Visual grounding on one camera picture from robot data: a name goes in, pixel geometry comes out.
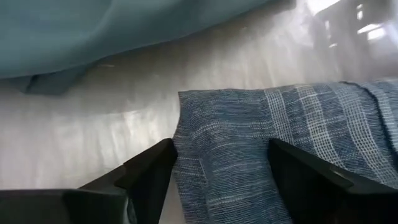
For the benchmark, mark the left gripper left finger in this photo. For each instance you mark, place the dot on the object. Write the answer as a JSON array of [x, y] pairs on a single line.
[[109, 202]]

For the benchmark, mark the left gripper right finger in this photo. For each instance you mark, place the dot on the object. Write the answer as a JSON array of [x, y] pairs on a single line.
[[326, 196]]

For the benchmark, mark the grey garment with label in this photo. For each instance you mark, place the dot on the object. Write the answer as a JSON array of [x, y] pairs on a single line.
[[248, 124]]

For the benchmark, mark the grey-teal shirt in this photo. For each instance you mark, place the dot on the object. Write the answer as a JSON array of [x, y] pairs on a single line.
[[77, 31]]

